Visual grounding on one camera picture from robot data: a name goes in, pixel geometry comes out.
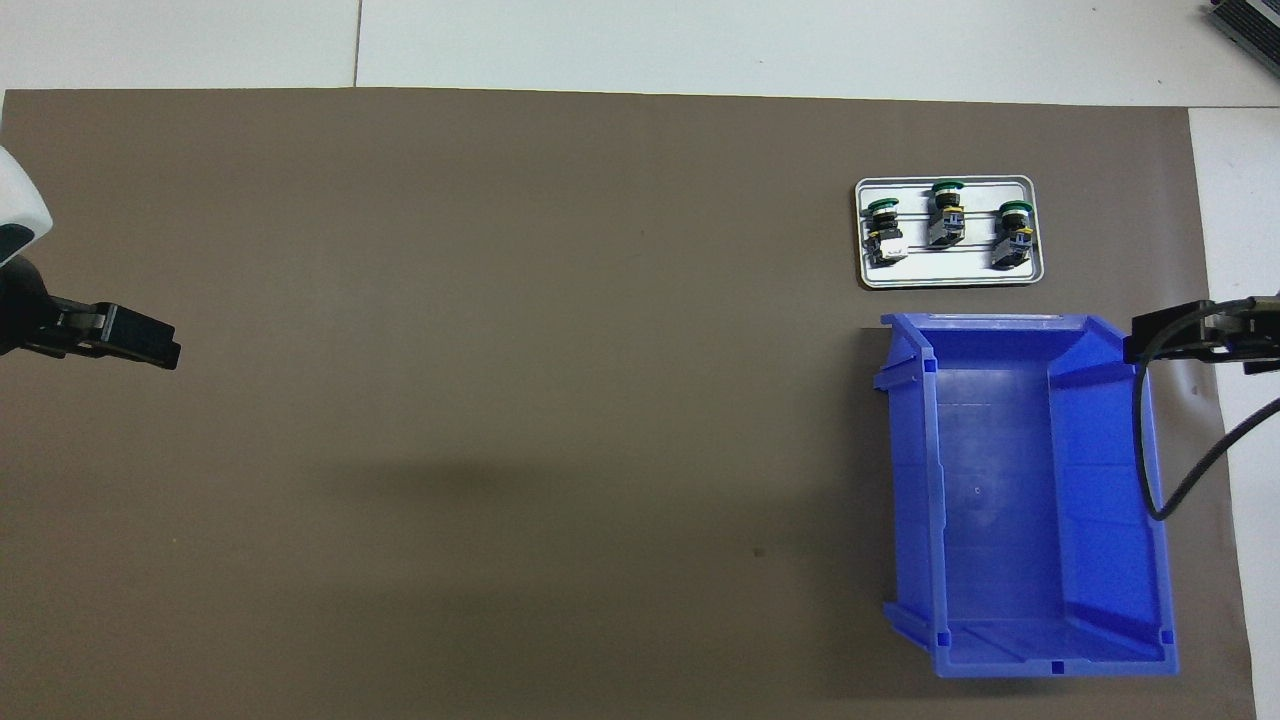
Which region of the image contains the grey metal tray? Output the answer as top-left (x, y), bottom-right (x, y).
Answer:
top-left (855, 175), bottom-right (1046, 291)

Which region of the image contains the brown table mat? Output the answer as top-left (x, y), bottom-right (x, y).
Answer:
top-left (0, 88), bottom-right (1259, 720)

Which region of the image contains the green button with white block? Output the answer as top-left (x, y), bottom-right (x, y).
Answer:
top-left (865, 198), bottom-right (909, 266)

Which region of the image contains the green push button switch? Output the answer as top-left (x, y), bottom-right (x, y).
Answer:
top-left (928, 180), bottom-right (967, 248)

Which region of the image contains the green button with yellow ring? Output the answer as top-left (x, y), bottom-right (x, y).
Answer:
top-left (990, 200), bottom-right (1036, 271)

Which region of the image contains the grey ribbed device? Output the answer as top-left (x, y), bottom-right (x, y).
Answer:
top-left (1205, 0), bottom-right (1280, 63)

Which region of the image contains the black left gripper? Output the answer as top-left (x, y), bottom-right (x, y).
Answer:
top-left (0, 258), bottom-right (182, 371)

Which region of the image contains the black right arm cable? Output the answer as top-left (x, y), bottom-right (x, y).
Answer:
top-left (1132, 296), bottom-right (1280, 521)

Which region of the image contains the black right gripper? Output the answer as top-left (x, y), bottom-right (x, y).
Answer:
top-left (1125, 293), bottom-right (1280, 376)

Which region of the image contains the blue plastic storage bin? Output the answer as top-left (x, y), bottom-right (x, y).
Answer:
top-left (872, 312), bottom-right (1179, 679)

